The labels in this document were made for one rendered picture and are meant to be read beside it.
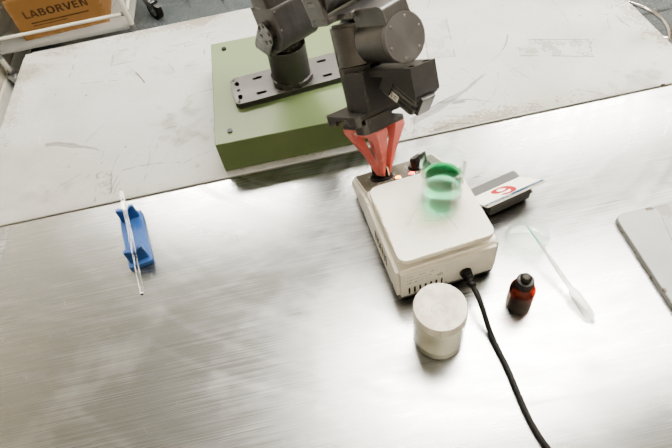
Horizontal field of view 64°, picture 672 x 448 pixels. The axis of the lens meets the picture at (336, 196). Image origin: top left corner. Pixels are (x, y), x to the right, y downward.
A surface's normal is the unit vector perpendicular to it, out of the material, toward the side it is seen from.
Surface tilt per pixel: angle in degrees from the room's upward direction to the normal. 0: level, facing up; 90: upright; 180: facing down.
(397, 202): 0
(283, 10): 71
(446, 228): 0
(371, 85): 65
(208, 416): 0
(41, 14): 91
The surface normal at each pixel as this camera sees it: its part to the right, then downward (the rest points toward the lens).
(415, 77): 0.63, 0.14
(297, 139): 0.18, 0.75
